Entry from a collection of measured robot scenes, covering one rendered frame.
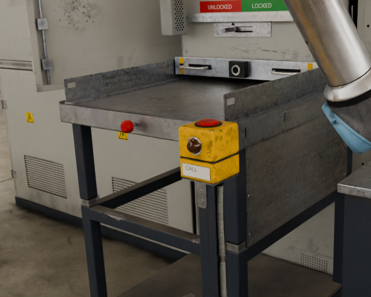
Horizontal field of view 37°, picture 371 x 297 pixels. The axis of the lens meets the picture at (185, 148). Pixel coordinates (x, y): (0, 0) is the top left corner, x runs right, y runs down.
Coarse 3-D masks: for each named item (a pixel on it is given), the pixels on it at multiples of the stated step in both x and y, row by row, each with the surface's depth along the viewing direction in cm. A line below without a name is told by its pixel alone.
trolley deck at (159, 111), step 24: (120, 96) 163; (144, 96) 161; (168, 96) 159; (192, 96) 157; (216, 96) 155; (312, 96) 148; (72, 120) 156; (96, 120) 149; (120, 120) 143; (144, 120) 137; (168, 120) 132; (192, 120) 127; (264, 120) 127; (288, 120) 136; (240, 144) 121
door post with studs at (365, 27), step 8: (360, 0) 164; (368, 0) 162; (360, 8) 165; (368, 8) 163; (360, 16) 165; (368, 16) 163; (360, 24) 166; (368, 24) 164; (360, 32) 166; (368, 32) 164; (368, 40) 165; (368, 48) 166; (368, 152) 173; (368, 160) 174
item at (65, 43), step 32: (32, 0) 178; (64, 0) 182; (96, 0) 187; (128, 0) 193; (32, 32) 177; (64, 32) 185; (96, 32) 190; (128, 32) 195; (160, 32) 201; (32, 64) 181; (64, 64) 187; (96, 64) 192; (128, 64) 198
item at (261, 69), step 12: (192, 60) 183; (204, 60) 180; (216, 60) 176; (228, 60) 173; (240, 60) 171; (252, 60) 168; (264, 60) 165; (276, 60) 164; (180, 72) 187; (192, 72) 184; (204, 72) 181; (216, 72) 178; (228, 72) 175; (252, 72) 169; (264, 72) 166
